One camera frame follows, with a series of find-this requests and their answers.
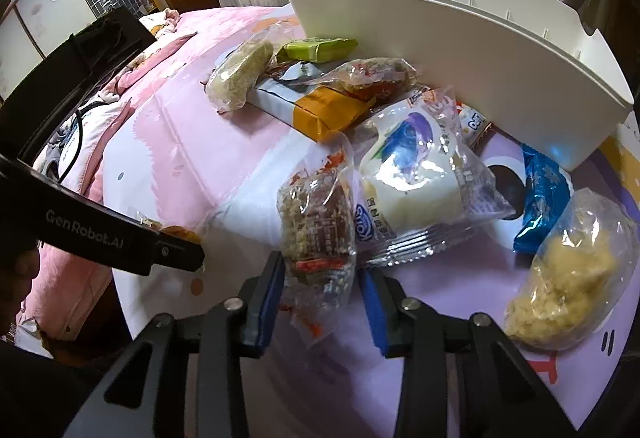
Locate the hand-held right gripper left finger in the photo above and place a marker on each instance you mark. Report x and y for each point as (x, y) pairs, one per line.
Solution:
(267, 298)

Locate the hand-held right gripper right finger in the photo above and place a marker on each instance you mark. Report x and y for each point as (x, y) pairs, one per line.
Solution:
(372, 308)

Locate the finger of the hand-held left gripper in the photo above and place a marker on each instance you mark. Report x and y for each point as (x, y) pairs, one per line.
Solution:
(172, 254)

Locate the small orange snack packet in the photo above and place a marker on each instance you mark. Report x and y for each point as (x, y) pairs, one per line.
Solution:
(175, 232)

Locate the clear brown cereal bar packet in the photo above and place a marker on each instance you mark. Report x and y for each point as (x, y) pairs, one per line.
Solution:
(317, 223)

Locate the clear white bun packet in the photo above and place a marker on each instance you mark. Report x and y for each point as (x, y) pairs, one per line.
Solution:
(415, 178)

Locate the beige rice cake packet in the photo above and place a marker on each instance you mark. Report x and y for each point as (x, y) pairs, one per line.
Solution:
(235, 73)

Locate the clear yellow crumbly snack packet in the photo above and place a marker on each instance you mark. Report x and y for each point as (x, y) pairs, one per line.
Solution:
(565, 288)

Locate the grey and orange snack packet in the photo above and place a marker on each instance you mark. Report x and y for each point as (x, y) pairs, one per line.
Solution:
(300, 103)

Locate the blue snack packet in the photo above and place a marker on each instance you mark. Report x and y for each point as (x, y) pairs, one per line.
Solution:
(542, 198)

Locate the white plastic storage bin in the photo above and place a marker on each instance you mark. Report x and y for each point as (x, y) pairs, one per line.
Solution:
(450, 43)

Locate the printed cartoon table cover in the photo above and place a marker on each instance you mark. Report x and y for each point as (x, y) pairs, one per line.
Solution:
(200, 143)

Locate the pink blanket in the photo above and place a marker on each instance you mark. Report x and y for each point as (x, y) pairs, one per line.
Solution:
(135, 83)

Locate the person's dark clothing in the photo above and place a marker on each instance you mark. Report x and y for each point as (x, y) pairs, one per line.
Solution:
(45, 393)

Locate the red and white snack packet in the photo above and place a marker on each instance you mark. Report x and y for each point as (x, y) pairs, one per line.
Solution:
(475, 123)

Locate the white wardrobe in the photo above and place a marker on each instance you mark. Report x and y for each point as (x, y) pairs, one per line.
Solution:
(40, 3)

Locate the clear red-brown snack packet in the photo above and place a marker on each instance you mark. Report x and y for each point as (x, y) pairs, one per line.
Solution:
(375, 78)

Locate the green snack packet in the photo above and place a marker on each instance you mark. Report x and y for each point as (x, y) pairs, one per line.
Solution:
(315, 49)

